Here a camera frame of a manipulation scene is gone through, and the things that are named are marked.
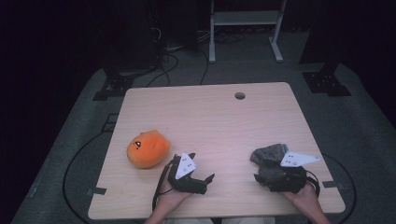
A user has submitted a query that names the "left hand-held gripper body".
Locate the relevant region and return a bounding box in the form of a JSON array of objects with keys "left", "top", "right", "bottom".
[{"left": 167, "top": 151, "right": 209, "bottom": 196}]

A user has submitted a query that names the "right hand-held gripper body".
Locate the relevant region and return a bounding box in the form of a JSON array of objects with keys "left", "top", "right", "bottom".
[{"left": 266, "top": 151, "right": 321, "bottom": 194}]

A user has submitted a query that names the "grey cloth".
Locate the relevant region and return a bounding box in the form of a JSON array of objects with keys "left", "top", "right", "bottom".
[{"left": 249, "top": 143, "right": 290, "bottom": 185}]

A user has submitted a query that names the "orange plush toy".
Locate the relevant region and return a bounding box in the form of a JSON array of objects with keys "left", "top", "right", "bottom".
[{"left": 126, "top": 129, "right": 172, "bottom": 170}]

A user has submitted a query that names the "person's left hand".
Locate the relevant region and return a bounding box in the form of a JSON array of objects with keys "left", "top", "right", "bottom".
[{"left": 155, "top": 178, "right": 194, "bottom": 217}]

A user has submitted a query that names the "person's right hand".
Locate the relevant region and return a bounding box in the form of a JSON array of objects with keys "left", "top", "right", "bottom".
[{"left": 278, "top": 182, "right": 321, "bottom": 213}]

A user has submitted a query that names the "grey tape strip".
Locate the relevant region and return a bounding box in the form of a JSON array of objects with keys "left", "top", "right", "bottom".
[
  {"left": 86, "top": 187, "right": 107, "bottom": 196},
  {"left": 322, "top": 180, "right": 346, "bottom": 190}
]

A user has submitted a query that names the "black stand base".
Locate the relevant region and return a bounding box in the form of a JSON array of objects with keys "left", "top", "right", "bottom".
[
  {"left": 92, "top": 70, "right": 135, "bottom": 102},
  {"left": 302, "top": 63, "right": 353, "bottom": 97}
]

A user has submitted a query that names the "black cabinet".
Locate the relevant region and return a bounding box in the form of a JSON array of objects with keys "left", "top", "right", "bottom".
[{"left": 102, "top": 0, "right": 161, "bottom": 76}]

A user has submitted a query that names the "white metal stand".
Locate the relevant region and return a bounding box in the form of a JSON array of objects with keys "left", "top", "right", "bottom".
[{"left": 208, "top": 0, "right": 288, "bottom": 64}]

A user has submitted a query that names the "right hand-held gripper cable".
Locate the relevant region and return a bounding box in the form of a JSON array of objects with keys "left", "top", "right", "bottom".
[{"left": 305, "top": 170, "right": 322, "bottom": 199}]

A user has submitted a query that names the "hand-held gripper cable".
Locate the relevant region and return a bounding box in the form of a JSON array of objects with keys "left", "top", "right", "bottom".
[
  {"left": 305, "top": 170, "right": 322, "bottom": 199},
  {"left": 151, "top": 155, "right": 176, "bottom": 212}
]

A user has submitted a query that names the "left hand-held gripper cable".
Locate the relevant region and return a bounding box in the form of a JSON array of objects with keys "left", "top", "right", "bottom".
[{"left": 151, "top": 155, "right": 176, "bottom": 212}]

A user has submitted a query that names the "black floor cable loop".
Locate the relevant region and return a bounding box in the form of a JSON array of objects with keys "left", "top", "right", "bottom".
[
  {"left": 62, "top": 130, "right": 108, "bottom": 224},
  {"left": 321, "top": 152, "right": 358, "bottom": 224}
]

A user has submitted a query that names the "thin black floor cable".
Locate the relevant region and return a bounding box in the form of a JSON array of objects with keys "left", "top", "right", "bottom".
[
  {"left": 199, "top": 49, "right": 210, "bottom": 86},
  {"left": 146, "top": 52, "right": 180, "bottom": 89}
]

